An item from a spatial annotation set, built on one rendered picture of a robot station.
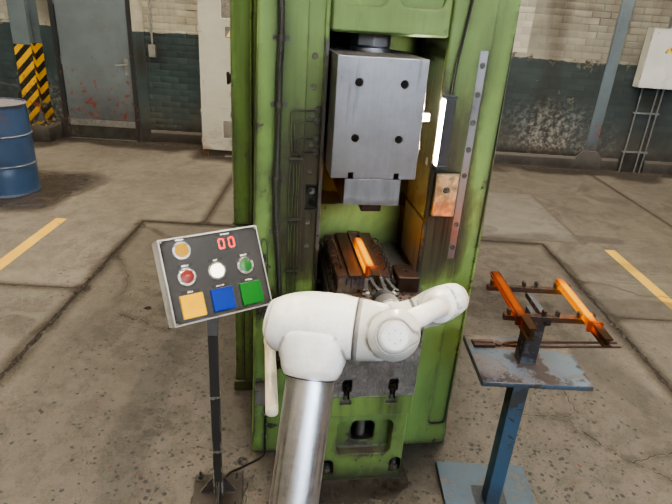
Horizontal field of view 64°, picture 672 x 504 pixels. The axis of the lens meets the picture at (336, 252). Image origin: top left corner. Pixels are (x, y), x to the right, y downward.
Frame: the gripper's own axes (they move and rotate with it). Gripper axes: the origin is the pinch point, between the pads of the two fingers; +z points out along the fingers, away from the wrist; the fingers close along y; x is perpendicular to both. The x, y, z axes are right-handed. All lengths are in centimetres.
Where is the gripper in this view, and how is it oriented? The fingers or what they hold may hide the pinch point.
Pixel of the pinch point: (373, 275)
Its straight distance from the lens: 196.7
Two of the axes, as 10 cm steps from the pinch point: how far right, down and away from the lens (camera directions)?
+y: 9.9, 0.1, 1.4
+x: 0.7, -9.1, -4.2
